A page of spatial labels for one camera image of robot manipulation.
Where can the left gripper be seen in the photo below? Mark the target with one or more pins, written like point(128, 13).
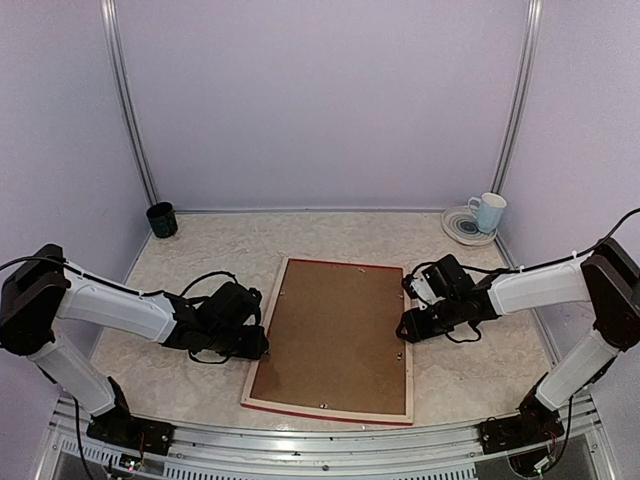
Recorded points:
point(254, 351)

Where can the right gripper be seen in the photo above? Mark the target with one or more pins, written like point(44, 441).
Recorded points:
point(415, 328)

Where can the brown cardboard backing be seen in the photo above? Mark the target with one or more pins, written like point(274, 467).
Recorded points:
point(330, 335)

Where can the red wooden picture frame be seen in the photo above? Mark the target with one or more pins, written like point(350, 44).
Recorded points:
point(325, 410)

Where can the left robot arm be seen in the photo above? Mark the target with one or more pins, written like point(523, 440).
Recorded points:
point(45, 287)

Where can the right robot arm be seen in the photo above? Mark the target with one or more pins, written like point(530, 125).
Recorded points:
point(601, 284)

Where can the white patterned plate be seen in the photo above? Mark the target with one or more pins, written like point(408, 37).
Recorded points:
point(459, 224)

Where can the light blue mug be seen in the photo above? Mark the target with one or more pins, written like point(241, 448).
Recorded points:
point(487, 210)

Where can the black cup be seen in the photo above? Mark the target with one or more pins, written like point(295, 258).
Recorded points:
point(162, 219)

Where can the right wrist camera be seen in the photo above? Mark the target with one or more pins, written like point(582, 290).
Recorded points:
point(418, 289)

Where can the front aluminium rail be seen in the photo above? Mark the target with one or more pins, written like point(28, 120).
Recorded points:
point(452, 451)

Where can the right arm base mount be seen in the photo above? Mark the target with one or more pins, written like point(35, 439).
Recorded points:
point(513, 432)

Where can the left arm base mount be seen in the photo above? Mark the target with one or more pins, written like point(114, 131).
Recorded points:
point(133, 433)

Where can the right aluminium post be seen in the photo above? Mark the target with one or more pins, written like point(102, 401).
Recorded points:
point(519, 99)

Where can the aluminium post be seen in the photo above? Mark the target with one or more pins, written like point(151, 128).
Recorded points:
point(109, 15)
point(519, 99)

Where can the left aluminium post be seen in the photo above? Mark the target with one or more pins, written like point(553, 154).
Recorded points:
point(109, 15)

